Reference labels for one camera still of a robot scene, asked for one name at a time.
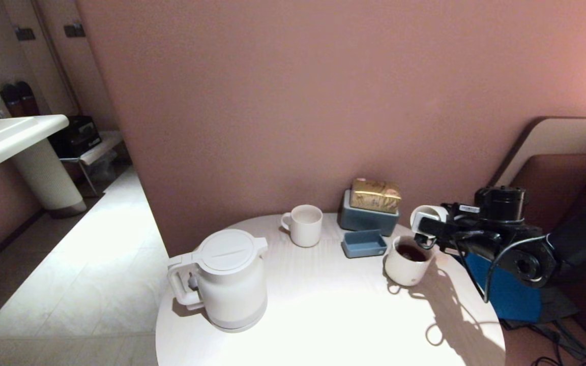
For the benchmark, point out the dark brown bottle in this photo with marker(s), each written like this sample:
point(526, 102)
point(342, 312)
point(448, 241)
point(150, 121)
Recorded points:
point(11, 102)
point(28, 100)

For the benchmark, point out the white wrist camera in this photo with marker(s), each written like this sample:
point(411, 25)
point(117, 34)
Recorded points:
point(468, 208)

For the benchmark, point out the blue cloth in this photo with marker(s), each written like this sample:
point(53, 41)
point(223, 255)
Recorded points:
point(511, 300)

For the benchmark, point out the gold foil packet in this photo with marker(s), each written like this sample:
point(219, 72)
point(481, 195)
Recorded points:
point(375, 195)

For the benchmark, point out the white ribbed cylinder bin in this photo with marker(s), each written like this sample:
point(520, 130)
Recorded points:
point(44, 173)

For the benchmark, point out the grey floor mat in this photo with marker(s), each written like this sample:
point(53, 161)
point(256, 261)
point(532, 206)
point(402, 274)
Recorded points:
point(557, 305)

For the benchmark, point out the white metal-legged shelf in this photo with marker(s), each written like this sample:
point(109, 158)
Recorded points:
point(100, 145)

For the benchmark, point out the black box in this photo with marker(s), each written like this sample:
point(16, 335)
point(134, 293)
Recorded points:
point(76, 135)

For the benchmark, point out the blue rectangular box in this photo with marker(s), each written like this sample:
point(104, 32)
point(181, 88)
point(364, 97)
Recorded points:
point(364, 222)

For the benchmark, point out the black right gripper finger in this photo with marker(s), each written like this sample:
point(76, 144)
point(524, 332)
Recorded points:
point(449, 209)
point(435, 227)

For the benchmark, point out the small white ribbed cup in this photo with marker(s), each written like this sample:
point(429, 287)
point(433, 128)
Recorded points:
point(425, 211)

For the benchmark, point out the white round kettle base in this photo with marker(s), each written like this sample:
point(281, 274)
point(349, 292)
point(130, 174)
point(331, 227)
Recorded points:
point(237, 327)

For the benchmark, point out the large white ribbed cup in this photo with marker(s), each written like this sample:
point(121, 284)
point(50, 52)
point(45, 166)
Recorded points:
point(400, 272)

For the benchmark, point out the small blue tray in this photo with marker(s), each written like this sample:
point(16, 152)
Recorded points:
point(361, 246)

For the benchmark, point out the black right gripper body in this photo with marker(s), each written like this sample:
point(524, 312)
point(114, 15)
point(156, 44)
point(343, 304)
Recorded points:
point(499, 206)

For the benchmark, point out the brown booth bench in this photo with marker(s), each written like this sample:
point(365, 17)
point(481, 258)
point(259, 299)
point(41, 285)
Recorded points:
point(552, 162)

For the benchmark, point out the white electric kettle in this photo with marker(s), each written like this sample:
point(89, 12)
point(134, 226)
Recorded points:
point(232, 290)

